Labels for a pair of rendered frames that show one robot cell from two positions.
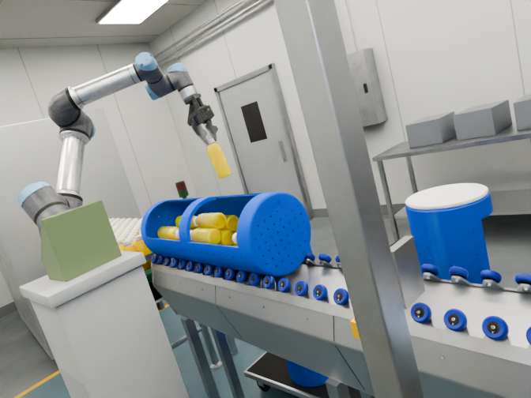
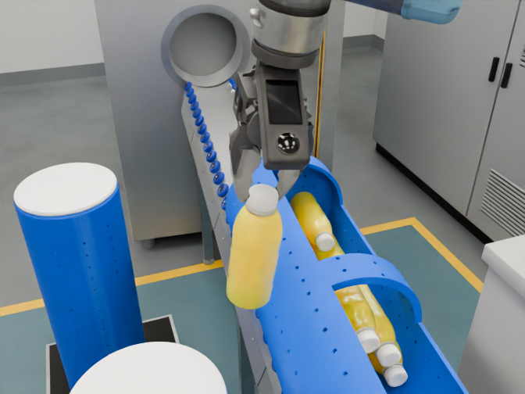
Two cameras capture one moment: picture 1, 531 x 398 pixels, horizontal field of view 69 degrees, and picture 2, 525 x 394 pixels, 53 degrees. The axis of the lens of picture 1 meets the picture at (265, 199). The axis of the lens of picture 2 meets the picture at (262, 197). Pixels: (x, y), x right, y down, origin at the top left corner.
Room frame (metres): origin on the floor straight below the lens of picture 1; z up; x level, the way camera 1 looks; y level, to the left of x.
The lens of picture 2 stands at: (2.28, 0.41, 1.82)
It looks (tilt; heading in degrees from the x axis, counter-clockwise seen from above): 33 degrees down; 205
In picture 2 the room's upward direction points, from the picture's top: straight up
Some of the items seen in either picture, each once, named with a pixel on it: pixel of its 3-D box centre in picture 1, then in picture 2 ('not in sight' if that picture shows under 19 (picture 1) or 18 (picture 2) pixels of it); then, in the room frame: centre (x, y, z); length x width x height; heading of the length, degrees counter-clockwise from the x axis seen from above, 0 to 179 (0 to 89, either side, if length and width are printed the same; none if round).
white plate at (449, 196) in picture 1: (445, 196); (66, 187); (1.35, -0.64, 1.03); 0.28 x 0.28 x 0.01
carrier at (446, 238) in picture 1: (466, 304); (93, 302); (1.35, -0.64, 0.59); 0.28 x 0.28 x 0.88
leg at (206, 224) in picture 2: not in sight; (205, 213); (0.41, -0.78, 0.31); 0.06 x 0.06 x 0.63; 39
